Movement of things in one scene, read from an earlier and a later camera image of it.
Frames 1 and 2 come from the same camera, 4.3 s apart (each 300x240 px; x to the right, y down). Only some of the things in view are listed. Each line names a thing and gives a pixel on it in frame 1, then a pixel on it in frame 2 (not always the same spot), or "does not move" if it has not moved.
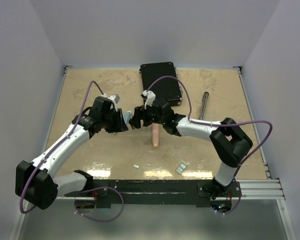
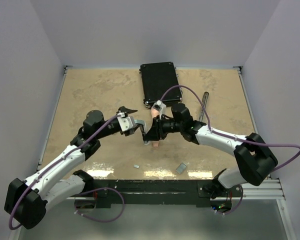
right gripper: [136, 121] to [156, 132]
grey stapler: [205, 98] does not move
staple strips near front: [181, 167] does not move
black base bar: [197, 192] does not move
